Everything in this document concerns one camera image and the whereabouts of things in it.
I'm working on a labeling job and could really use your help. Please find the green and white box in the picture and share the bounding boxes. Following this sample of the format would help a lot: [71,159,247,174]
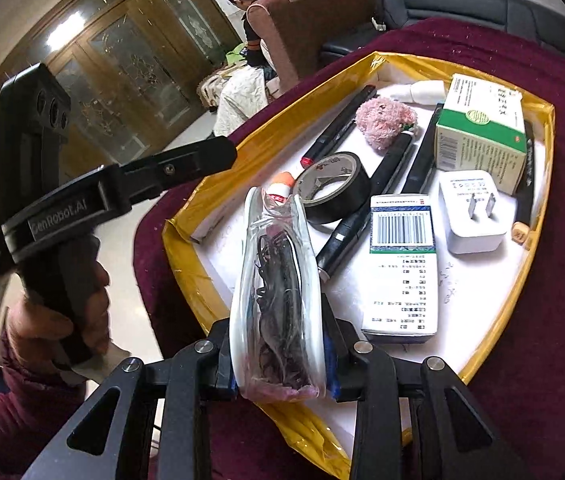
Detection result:
[434,73,527,196]

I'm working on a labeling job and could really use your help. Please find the purple tablecloth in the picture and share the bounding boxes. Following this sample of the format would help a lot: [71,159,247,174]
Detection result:
[132,17,565,480]

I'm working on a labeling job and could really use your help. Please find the blue and white box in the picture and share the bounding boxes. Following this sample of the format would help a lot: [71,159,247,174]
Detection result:
[361,194,439,345]

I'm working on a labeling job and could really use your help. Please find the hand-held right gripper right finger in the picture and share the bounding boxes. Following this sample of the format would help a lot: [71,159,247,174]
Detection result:
[320,305,531,480]

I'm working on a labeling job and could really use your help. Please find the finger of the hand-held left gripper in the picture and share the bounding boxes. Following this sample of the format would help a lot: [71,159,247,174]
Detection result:
[112,137,239,202]

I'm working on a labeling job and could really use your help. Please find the white bottle orange cap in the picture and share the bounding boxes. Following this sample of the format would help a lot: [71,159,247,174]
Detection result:
[267,170,296,206]

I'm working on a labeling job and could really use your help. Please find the person's left hand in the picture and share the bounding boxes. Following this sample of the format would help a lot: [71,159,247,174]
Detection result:
[6,263,113,382]

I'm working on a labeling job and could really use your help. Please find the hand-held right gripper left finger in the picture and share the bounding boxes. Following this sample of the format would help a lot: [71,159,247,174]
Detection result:
[42,317,243,480]

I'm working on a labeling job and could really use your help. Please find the clear plastic case hair ties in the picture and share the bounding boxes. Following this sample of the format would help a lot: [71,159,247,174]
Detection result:
[229,185,327,404]

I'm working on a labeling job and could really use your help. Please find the pink fluffy ball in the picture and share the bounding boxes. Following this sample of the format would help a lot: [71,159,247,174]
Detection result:
[355,100,418,152]

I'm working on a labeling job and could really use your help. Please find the black marker pale blue caps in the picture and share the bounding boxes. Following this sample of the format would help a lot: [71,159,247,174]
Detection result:
[317,130,416,282]

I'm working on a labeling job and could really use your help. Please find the wooden glass doors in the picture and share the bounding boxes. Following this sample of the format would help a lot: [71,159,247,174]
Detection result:
[0,0,243,161]

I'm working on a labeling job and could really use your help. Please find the black marker red caps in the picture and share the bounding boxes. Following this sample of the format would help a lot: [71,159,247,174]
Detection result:
[300,85,378,170]

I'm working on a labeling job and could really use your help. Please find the yellow-rimmed white tray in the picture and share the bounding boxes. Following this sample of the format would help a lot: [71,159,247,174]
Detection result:
[162,50,556,480]

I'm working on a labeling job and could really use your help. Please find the black leather sofa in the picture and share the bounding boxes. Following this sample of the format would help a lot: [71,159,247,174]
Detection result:
[320,0,565,58]

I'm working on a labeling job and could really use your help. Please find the white cloth covered furniture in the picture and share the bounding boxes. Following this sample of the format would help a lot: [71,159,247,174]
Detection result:
[197,62,270,137]

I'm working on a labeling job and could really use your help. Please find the brown armchair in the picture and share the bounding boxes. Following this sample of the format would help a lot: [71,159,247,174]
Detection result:
[246,0,378,92]

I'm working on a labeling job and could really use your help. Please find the black tape roll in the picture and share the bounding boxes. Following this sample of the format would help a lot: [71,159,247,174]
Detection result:
[293,151,372,226]

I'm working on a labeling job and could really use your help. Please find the white tube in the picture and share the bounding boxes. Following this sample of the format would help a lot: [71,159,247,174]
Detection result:
[395,80,451,106]

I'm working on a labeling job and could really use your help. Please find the black stick wooden tip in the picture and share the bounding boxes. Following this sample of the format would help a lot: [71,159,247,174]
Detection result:
[510,120,538,251]

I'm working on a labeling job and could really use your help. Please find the white charger plug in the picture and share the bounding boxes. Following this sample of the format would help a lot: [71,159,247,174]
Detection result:
[439,170,509,255]

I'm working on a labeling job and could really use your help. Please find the person's left forearm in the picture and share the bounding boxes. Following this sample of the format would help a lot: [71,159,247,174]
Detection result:
[0,340,94,477]

